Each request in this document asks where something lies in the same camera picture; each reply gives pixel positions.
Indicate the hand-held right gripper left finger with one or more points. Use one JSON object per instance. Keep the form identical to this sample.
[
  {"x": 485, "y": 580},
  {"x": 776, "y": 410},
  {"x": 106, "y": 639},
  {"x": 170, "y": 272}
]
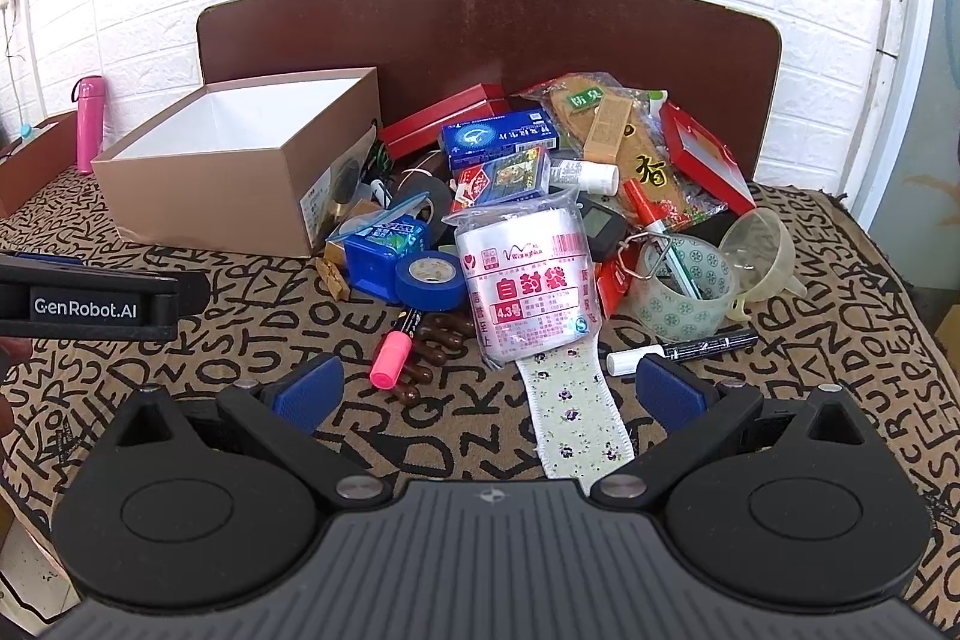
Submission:
[{"x": 307, "y": 389}]

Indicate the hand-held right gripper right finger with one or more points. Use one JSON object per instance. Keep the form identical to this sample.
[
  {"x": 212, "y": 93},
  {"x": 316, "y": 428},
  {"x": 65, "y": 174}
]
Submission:
[{"x": 667, "y": 389}]

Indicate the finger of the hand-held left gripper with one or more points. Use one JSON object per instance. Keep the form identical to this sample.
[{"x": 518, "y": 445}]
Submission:
[
  {"x": 45, "y": 260},
  {"x": 191, "y": 295}
]

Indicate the black and white marker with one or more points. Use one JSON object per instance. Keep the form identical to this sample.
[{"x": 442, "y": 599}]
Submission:
[{"x": 690, "y": 346}]

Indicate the pink capped marker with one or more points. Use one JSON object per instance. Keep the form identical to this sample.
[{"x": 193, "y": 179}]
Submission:
[{"x": 391, "y": 362}]

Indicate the brown cardboard box white inside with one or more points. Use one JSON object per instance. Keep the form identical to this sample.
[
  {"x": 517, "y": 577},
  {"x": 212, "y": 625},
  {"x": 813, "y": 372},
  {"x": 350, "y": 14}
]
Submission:
[{"x": 217, "y": 190}]

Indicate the small tan wooden clip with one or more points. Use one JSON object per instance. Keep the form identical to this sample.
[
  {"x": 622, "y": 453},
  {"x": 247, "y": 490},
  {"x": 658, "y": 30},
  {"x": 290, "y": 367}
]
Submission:
[{"x": 331, "y": 278}]

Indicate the brown wooden massager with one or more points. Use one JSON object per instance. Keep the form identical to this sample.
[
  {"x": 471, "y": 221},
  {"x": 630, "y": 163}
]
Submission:
[{"x": 431, "y": 347}]

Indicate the blue tape roll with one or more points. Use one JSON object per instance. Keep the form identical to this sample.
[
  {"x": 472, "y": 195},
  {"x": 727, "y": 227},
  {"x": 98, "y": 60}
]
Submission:
[{"x": 427, "y": 289}]

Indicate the letter printed blanket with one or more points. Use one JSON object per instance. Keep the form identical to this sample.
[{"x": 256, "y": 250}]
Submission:
[{"x": 187, "y": 340}]

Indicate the green patterned tape roll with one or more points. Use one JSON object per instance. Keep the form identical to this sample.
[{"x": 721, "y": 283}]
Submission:
[{"x": 675, "y": 314}]

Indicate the floral fabric insole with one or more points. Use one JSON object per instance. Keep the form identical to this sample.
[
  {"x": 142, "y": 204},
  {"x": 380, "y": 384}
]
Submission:
[{"x": 574, "y": 415}]

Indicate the brown wooden box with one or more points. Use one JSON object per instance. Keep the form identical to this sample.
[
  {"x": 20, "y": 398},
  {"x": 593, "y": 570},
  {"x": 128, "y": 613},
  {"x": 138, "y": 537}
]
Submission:
[{"x": 37, "y": 160}]

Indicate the small red packet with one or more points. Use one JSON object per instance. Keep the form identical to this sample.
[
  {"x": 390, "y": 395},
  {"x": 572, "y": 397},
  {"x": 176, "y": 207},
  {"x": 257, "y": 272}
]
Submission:
[{"x": 613, "y": 287}]

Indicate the green pen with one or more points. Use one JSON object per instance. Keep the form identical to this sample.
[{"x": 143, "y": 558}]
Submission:
[{"x": 684, "y": 271}]

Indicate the small teal item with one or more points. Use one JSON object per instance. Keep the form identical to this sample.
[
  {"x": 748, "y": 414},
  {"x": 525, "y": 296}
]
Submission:
[{"x": 25, "y": 129}]

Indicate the pink bottle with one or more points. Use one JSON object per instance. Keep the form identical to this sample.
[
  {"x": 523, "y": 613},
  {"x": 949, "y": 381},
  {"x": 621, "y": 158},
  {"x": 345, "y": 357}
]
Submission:
[{"x": 90, "y": 123}]

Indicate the blue green gum box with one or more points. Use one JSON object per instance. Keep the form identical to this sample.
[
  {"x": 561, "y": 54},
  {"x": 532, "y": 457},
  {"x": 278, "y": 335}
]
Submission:
[{"x": 379, "y": 257}]

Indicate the clear zip bag blue edge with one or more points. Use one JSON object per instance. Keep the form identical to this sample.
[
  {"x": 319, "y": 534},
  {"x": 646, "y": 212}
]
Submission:
[{"x": 360, "y": 224}]

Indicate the black digital device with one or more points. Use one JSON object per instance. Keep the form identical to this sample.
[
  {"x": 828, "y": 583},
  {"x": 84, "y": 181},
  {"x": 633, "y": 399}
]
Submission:
[{"x": 602, "y": 227}]

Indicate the clear yellowish plastic funnel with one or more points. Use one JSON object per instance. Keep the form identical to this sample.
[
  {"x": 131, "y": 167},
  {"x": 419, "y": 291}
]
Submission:
[{"x": 772, "y": 250}]

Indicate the red and white marker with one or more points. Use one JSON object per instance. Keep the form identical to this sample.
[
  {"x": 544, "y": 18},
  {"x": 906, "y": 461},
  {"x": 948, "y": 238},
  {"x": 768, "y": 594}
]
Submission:
[{"x": 641, "y": 205}]

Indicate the packet of brown insoles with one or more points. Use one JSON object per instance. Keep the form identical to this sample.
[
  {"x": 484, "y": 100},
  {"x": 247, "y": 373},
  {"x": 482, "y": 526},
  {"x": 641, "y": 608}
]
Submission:
[{"x": 660, "y": 175}]

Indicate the black tape roll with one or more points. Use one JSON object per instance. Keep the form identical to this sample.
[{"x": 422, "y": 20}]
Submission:
[{"x": 411, "y": 194}]

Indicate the small white bottle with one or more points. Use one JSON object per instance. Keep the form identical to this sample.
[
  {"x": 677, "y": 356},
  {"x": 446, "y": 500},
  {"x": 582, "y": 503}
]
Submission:
[{"x": 589, "y": 175}]

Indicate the flat red box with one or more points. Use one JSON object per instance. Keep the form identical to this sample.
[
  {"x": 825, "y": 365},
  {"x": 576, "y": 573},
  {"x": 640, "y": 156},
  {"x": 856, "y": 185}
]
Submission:
[{"x": 705, "y": 153}]

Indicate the small tan carton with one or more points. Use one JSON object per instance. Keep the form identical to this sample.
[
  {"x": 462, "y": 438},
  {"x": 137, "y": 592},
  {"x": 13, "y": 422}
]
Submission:
[{"x": 609, "y": 130}]

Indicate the playing card box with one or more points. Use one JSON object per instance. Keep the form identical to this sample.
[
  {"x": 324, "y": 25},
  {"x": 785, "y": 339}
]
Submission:
[{"x": 502, "y": 175}]

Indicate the red gift box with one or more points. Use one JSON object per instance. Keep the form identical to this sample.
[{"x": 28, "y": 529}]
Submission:
[{"x": 420, "y": 126}]

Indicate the blue medicine box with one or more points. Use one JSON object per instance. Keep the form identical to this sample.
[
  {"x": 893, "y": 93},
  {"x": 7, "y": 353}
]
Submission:
[{"x": 499, "y": 138}]

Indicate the brown wooden headboard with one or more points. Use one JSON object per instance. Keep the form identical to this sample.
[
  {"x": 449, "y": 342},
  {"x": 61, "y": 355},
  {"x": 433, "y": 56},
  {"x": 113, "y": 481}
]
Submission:
[{"x": 487, "y": 33}]

